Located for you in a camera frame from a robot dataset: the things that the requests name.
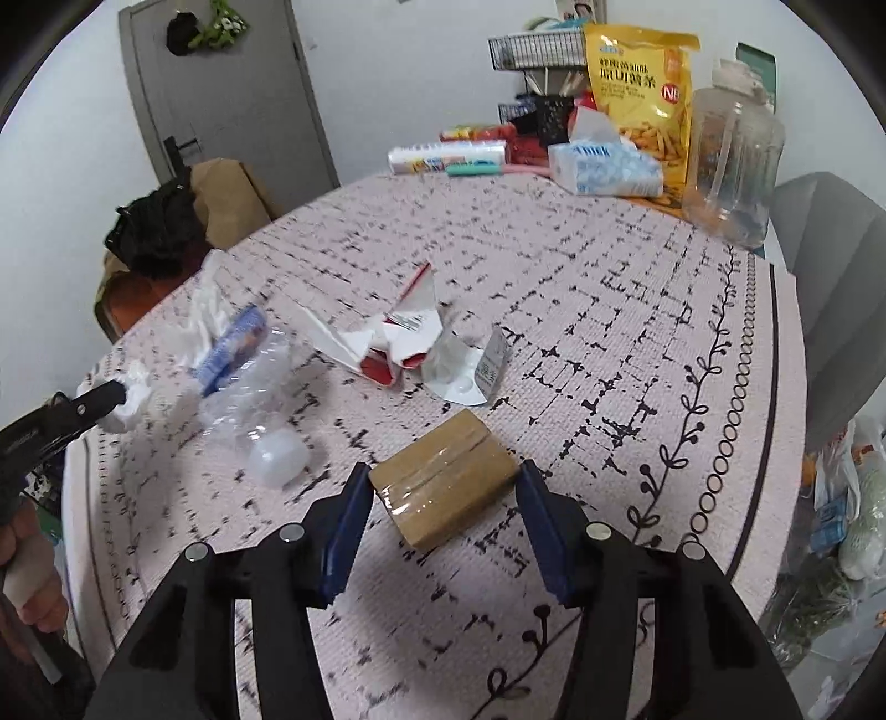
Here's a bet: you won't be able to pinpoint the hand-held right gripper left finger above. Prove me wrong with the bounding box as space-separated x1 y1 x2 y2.
83 460 375 720

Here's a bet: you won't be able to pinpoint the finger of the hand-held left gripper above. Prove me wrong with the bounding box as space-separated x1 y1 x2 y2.
0 379 129 486

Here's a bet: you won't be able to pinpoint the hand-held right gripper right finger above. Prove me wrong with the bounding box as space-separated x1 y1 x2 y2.
516 458 807 720

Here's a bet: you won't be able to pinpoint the white tissue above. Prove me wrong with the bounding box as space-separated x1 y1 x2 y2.
93 358 160 436

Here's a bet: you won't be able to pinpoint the brown taped cardboard box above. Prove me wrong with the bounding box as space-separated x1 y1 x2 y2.
368 408 519 552

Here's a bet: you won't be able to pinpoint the crushed clear plastic bottle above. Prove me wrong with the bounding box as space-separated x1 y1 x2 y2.
199 328 312 490

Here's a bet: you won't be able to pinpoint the red white carton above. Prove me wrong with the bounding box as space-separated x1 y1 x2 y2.
297 261 447 386

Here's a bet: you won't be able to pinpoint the person's left hand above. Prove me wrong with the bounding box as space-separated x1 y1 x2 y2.
0 495 70 666

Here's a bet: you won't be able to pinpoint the brown wooden chair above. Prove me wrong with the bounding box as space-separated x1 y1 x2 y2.
93 250 171 345

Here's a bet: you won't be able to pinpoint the small blue tissue packet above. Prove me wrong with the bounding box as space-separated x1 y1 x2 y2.
173 253 271 399

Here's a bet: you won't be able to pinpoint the flattened silver white carton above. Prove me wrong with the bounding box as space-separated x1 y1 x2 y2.
421 325 511 406

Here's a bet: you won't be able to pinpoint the green vegetables in bag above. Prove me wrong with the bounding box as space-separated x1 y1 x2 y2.
760 554 863 669

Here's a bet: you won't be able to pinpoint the white plastic bags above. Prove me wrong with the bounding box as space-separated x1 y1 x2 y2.
801 414 886 583

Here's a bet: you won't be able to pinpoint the grey door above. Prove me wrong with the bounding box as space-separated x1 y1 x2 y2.
117 0 340 233

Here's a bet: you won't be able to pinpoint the large blue white tissue pack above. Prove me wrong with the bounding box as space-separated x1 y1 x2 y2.
547 107 666 198

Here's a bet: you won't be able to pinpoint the black hat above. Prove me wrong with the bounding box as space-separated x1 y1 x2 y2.
166 12 202 58

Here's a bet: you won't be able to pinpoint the grey chair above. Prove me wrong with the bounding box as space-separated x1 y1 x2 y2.
770 172 886 452

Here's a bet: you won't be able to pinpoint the green flower decoration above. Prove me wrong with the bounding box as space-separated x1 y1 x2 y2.
190 0 251 51

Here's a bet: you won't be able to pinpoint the red snack packets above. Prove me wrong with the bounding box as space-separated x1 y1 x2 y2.
441 122 555 167

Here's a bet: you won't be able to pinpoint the large clear water jug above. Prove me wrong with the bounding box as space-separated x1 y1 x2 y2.
682 59 787 250

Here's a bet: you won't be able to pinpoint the yellow snack bag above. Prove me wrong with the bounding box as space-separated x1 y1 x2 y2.
583 24 702 215

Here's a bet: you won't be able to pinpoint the green card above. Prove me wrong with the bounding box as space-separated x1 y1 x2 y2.
735 42 780 112

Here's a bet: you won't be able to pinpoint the black door handle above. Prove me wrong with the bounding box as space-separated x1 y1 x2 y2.
163 136 202 176

